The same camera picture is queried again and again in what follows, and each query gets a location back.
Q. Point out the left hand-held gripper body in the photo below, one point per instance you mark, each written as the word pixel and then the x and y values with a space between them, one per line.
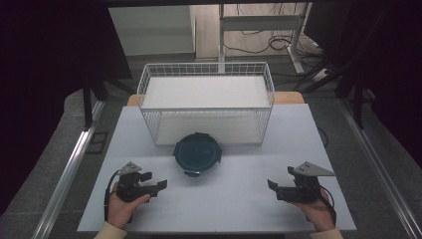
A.
pixel 132 189

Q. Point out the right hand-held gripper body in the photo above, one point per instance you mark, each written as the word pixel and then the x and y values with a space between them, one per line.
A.
pixel 303 191

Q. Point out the person's left hand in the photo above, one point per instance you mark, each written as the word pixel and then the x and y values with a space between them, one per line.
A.
pixel 120 211

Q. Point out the person's right hand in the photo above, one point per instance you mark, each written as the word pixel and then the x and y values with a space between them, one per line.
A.
pixel 319 214

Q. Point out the dark blue round lidded container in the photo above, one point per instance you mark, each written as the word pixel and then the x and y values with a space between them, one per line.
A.
pixel 197 154

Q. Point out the white table cover sheet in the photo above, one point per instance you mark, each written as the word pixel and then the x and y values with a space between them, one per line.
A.
pixel 219 199

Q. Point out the black floor plate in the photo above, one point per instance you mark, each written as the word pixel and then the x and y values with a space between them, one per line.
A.
pixel 97 142

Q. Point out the black stand legs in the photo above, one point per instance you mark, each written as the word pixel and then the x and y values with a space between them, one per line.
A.
pixel 87 106
pixel 358 106

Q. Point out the white power strip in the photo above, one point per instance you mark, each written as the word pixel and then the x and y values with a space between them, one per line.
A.
pixel 321 75

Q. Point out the black curtain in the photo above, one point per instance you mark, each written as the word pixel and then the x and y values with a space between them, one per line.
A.
pixel 391 66
pixel 43 83

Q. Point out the white cabinet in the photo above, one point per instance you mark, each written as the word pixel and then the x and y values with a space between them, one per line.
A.
pixel 151 31

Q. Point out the aluminium floor rail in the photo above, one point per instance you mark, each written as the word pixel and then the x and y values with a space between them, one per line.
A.
pixel 381 172
pixel 68 172

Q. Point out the white desk frame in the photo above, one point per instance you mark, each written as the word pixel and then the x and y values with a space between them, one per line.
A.
pixel 260 22

